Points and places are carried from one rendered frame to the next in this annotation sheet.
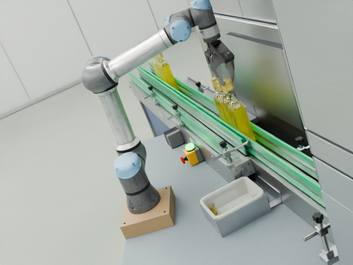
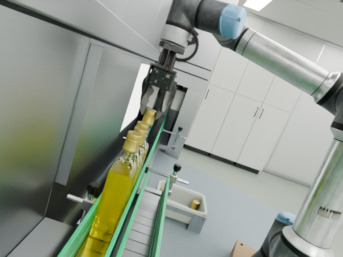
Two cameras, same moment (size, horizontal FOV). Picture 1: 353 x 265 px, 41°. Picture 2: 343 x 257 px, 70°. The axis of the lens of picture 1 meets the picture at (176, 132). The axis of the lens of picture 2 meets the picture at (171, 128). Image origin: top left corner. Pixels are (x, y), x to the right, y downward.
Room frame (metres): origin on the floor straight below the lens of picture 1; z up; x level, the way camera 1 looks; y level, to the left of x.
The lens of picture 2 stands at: (2.52, -0.08, 1.33)
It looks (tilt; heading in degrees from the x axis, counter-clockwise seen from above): 13 degrees down; 190
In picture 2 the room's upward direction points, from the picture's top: 20 degrees clockwise
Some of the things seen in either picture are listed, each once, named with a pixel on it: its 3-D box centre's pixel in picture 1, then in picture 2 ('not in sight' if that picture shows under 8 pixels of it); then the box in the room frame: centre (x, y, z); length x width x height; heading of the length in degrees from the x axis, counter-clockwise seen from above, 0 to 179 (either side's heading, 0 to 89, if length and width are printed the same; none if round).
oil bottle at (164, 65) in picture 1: (166, 71); not in sight; (2.84, -0.08, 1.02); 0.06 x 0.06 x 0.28; 11
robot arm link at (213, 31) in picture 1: (209, 31); (176, 38); (1.85, -0.27, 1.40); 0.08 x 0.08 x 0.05
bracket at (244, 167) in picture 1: (242, 169); (153, 198); (1.68, -0.20, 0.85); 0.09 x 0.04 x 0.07; 101
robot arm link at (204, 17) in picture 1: (202, 12); (186, 8); (1.85, -0.27, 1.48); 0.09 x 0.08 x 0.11; 82
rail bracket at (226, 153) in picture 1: (231, 152); (166, 177); (1.68, -0.18, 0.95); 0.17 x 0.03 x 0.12; 101
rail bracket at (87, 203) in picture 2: not in sight; (79, 204); (2.02, -0.32, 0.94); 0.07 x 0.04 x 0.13; 101
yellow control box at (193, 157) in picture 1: (192, 155); not in sight; (2.09, -0.03, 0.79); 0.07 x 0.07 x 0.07; 11
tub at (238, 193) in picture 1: (234, 204); (178, 204); (1.55, -0.11, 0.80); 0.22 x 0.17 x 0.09; 101
